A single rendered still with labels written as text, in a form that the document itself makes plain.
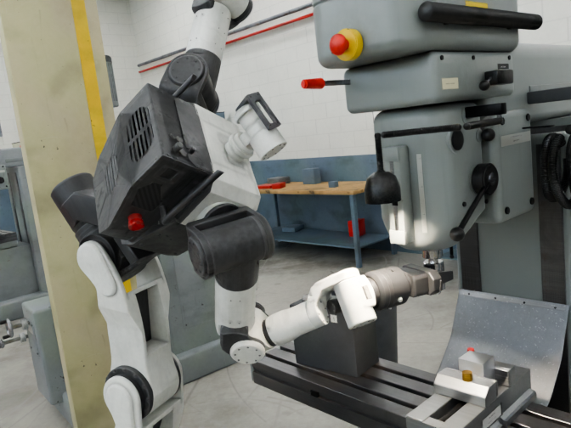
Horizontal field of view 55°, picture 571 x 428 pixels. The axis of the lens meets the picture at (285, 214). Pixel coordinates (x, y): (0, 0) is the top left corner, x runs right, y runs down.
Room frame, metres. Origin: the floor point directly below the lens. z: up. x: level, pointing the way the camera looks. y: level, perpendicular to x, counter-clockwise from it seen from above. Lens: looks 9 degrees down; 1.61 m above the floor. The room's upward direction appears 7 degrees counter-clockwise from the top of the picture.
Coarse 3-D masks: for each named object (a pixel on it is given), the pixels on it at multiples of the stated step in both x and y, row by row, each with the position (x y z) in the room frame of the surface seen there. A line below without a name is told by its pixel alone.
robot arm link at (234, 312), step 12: (216, 288) 1.10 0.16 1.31; (252, 288) 1.08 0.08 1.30; (216, 300) 1.12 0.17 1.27; (228, 300) 1.08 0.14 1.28; (240, 300) 1.08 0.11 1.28; (252, 300) 1.11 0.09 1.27; (216, 312) 1.14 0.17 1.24; (228, 312) 1.10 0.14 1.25; (240, 312) 1.10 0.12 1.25; (252, 312) 1.13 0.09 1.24; (216, 324) 1.16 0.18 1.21; (228, 324) 1.12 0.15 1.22; (240, 324) 1.12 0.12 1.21; (252, 324) 1.16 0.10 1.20; (228, 336) 1.13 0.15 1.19; (240, 336) 1.13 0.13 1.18; (228, 348) 1.15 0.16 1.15; (240, 348) 1.13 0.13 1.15; (252, 348) 1.14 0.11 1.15; (264, 348) 1.15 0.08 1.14; (240, 360) 1.16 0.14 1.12; (252, 360) 1.16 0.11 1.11
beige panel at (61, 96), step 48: (0, 0) 2.33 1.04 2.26; (48, 0) 2.45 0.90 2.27; (48, 48) 2.43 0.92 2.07; (96, 48) 2.57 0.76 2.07; (48, 96) 2.41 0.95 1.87; (96, 96) 2.54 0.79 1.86; (48, 144) 2.38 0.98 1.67; (96, 144) 2.52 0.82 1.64; (48, 192) 2.36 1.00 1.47; (48, 240) 2.34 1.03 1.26; (48, 288) 2.35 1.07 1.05; (96, 336) 2.42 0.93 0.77; (96, 384) 2.40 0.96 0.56
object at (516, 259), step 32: (544, 128) 1.46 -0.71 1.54; (480, 224) 1.55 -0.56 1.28; (512, 224) 1.48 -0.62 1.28; (544, 224) 1.41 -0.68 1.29; (480, 256) 1.55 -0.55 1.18; (512, 256) 1.48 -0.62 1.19; (544, 256) 1.41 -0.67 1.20; (480, 288) 1.55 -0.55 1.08; (512, 288) 1.49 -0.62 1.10; (544, 288) 1.41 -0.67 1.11
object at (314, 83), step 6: (312, 78) 1.16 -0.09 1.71; (318, 78) 1.17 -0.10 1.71; (306, 84) 1.14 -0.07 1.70; (312, 84) 1.15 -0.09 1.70; (318, 84) 1.16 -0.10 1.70; (324, 84) 1.17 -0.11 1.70; (330, 84) 1.19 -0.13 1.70; (336, 84) 1.21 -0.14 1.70; (342, 84) 1.22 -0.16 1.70; (348, 84) 1.23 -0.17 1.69
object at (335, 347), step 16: (336, 320) 1.45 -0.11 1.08; (304, 336) 1.53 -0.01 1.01; (320, 336) 1.49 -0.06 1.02; (336, 336) 1.46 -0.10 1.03; (352, 336) 1.42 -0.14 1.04; (368, 336) 1.47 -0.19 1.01; (304, 352) 1.54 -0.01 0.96; (320, 352) 1.50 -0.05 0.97; (336, 352) 1.46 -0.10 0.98; (352, 352) 1.43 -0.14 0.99; (368, 352) 1.47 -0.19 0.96; (320, 368) 1.50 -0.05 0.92; (336, 368) 1.46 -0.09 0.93; (352, 368) 1.43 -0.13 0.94; (368, 368) 1.46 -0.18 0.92
